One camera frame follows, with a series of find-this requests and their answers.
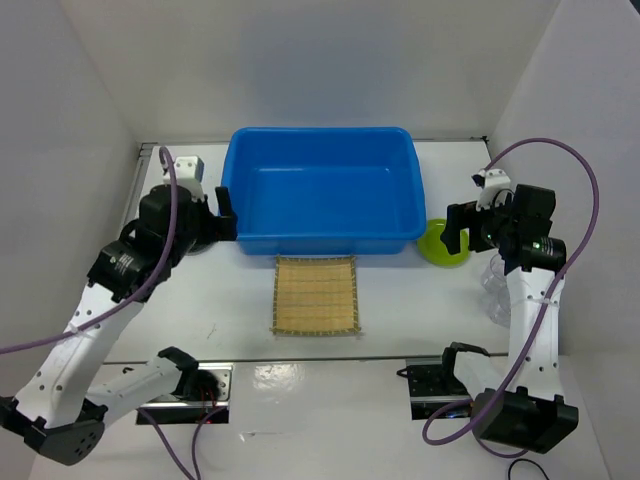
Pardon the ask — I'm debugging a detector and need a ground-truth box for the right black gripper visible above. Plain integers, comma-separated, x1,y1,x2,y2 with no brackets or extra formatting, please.
440,191,517,253

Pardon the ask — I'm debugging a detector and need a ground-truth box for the lime green plate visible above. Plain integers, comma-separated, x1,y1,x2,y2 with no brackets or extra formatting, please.
416,218,471,268

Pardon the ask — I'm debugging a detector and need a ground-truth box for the clear plastic cup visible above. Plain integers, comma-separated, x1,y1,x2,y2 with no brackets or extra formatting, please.
481,254,507,295
487,290,511,328

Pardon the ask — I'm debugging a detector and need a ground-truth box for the square bamboo mat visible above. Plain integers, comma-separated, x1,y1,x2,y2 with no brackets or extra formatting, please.
271,256,361,337

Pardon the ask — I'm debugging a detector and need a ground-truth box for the black round plate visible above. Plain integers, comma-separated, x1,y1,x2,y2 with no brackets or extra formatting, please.
187,242,215,256

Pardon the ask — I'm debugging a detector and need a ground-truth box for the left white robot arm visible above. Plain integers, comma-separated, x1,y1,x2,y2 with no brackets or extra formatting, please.
1,185,237,466

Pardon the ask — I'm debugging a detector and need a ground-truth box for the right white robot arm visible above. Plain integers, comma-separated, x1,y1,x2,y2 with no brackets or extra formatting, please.
438,185,579,454

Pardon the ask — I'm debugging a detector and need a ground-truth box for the blue plastic bin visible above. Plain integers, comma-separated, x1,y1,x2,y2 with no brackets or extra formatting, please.
221,127,427,256

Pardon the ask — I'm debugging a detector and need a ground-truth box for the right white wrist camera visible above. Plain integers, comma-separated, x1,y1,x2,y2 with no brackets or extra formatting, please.
472,168,511,211

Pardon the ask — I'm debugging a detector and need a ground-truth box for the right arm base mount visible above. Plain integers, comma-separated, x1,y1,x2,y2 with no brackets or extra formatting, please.
396,356,471,421

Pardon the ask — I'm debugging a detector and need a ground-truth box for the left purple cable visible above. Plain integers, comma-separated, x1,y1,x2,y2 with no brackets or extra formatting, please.
0,146,202,480

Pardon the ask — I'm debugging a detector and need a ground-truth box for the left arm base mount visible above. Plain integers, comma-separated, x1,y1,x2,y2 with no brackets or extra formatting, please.
142,362,234,426

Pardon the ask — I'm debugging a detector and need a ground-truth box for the thin black cable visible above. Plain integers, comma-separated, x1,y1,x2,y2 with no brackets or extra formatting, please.
508,457,551,480

